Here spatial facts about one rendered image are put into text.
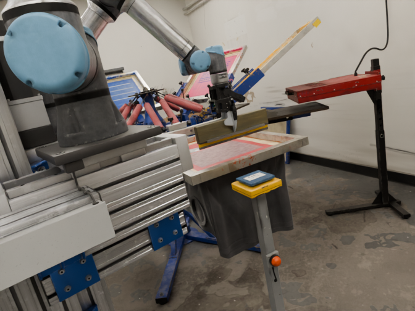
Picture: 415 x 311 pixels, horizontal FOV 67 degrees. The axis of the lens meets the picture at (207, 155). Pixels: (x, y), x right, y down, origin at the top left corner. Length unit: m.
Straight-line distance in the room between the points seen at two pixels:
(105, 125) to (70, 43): 0.20
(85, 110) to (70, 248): 0.27
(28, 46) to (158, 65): 5.58
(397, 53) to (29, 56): 2.96
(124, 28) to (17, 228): 5.60
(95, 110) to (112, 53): 5.27
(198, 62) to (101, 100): 0.54
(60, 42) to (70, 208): 0.27
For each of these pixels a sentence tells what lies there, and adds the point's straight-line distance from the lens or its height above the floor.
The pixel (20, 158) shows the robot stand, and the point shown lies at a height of 1.24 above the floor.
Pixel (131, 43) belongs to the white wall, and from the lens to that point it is 6.04.
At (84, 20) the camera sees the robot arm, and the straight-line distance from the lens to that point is 1.32.
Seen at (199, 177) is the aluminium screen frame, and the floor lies 0.98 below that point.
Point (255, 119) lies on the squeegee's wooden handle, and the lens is 1.44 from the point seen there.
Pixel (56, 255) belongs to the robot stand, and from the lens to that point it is 0.58.
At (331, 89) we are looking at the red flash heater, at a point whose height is 1.07.
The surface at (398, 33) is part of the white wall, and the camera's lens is 3.20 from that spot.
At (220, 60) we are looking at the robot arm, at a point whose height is 1.39.
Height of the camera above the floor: 1.34
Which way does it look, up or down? 14 degrees down
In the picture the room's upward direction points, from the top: 12 degrees counter-clockwise
